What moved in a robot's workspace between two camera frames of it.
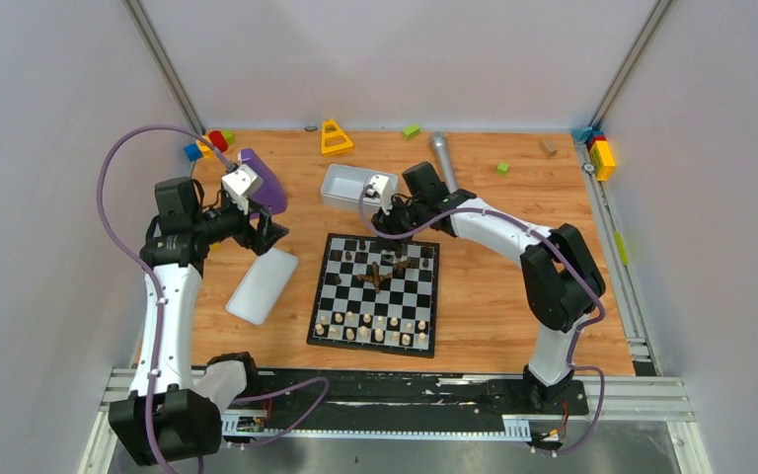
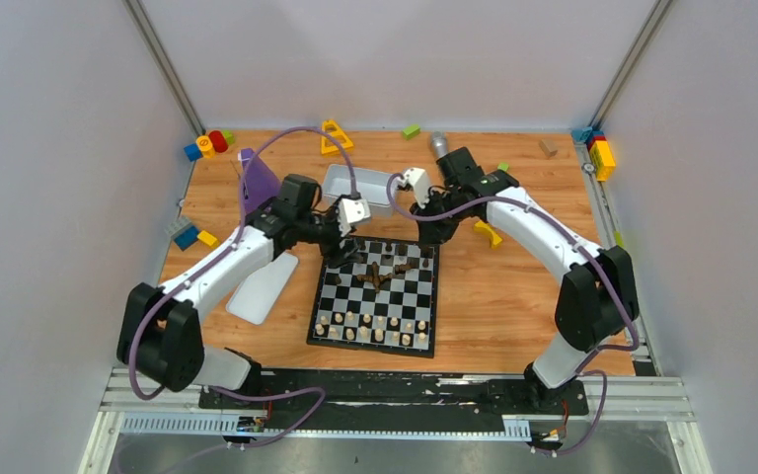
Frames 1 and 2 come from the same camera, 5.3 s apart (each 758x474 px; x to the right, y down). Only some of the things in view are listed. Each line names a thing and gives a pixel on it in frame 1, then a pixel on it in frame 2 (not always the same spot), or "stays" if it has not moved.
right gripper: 385,223 -> 429,232
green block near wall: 411,131 stays
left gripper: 257,227 -> 335,242
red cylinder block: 218,141 stays
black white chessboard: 369,297 stays
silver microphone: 443,160 stays
